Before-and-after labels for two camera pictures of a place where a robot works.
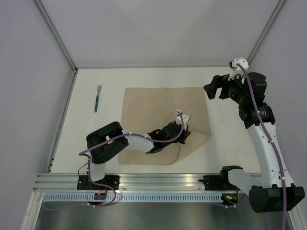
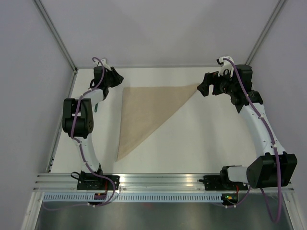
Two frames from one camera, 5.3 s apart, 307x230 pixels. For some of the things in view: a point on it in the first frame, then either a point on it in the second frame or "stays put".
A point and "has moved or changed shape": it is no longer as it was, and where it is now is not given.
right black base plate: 217,183 stays put
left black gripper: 185,134 -> 118,79
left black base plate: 83,183 stays put
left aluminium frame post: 46,18 stays put
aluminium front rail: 128,181 stays put
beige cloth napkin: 144,110 has moved or changed shape
